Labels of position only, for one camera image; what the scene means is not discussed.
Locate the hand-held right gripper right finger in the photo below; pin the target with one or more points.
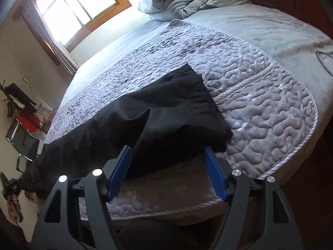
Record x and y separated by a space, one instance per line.
216 174

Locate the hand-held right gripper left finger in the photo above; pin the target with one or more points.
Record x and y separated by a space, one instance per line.
122 172

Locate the black quilted jacket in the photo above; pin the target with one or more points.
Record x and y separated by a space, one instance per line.
169 114

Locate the black chrome chair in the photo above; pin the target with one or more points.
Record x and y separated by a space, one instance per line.
26 143

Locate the red cloth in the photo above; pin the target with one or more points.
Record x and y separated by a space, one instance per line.
28 121

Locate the dark cloth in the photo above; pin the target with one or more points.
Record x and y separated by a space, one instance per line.
156 235

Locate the grey quilted bedspread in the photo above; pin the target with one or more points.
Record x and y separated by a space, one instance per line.
260 104

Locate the black hanging garment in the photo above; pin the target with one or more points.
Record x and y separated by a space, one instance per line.
19 93

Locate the striped curtain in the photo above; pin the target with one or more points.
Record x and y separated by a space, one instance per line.
52 47

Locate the bed with grey sheet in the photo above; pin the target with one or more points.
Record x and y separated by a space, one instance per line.
260 28

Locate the grey comforter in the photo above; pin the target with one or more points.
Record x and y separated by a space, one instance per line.
177 2

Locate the wooden framed window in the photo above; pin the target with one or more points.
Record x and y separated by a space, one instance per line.
78 0

